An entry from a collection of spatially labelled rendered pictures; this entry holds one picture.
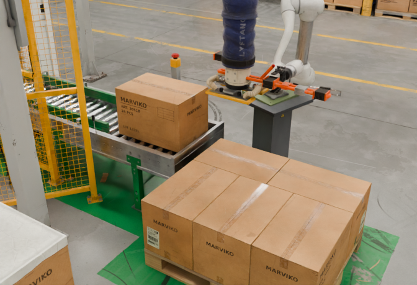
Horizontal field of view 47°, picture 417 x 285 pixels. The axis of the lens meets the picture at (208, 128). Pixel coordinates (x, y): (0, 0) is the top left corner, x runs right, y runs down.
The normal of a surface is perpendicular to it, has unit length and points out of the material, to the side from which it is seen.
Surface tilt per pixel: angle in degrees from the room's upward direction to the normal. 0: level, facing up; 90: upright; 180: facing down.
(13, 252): 0
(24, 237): 0
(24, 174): 90
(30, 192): 90
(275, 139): 90
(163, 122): 90
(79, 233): 0
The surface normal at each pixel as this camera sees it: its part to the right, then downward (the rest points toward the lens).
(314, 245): 0.00, -0.89
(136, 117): -0.53, 0.39
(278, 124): 0.62, 0.36
